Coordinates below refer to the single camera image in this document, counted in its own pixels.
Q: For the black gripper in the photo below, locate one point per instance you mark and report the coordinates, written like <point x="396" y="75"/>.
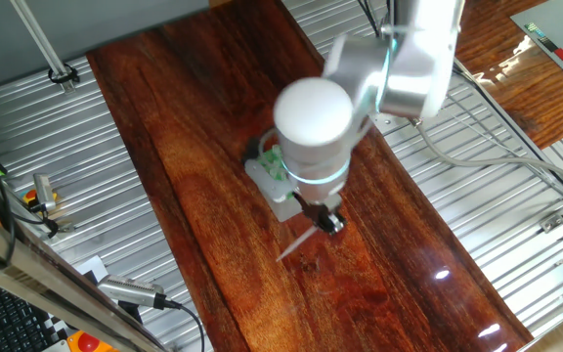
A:
<point x="313" y="207"/>

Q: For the clear pipette tip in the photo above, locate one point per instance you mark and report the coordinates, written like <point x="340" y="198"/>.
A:
<point x="296" y="244"/>

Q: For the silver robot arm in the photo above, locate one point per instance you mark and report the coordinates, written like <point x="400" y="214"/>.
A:
<point x="313" y="112"/>

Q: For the translucent tip box green rack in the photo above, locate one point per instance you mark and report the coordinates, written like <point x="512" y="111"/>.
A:
<point x="286" y="210"/>

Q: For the glossy wood grain board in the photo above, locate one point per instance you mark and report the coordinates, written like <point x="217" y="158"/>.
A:
<point x="203" y="146"/>
<point x="506" y="83"/>

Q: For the black white calibration sheet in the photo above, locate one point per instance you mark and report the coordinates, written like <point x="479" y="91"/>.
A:
<point x="91" y="269"/>

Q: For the orange emergency stop box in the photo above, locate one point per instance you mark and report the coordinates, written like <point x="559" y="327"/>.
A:
<point x="86" y="342"/>

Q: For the small multicolour strip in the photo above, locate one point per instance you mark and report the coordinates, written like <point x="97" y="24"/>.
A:
<point x="534" y="29"/>

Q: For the black strip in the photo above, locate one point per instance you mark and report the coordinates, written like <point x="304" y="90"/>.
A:
<point x="548" y="44"/>

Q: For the red block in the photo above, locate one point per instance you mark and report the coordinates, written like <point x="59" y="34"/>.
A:
<point x="562" y="54"/>

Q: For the silver metal clamp device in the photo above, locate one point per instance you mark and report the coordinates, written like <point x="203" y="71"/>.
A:
<point x="43" y="188"/>

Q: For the black keyboard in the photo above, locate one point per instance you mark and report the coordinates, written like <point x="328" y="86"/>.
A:
<point x="3" y="318"/>

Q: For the slanted aluminium pole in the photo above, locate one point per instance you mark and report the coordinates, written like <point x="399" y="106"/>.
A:
<point x="41" y="44"/>

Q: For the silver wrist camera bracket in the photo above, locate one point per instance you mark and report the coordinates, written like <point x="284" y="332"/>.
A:
<point x="267" y="186"/>

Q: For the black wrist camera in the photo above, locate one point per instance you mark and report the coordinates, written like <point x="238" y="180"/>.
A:
<point x="251" y="151"/>

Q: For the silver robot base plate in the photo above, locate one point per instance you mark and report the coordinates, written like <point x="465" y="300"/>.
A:
<point x="394" y="124"/>

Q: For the silver ribbed exterior camera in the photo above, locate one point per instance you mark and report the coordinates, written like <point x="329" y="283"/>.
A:
<point x="130" y="291"/>

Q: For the silver corner bracket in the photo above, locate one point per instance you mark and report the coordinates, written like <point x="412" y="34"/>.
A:
<point x="552" y="222"/>

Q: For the stainless steel frame bar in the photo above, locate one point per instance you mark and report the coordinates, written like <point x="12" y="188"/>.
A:
<point x="42" y="278"/>

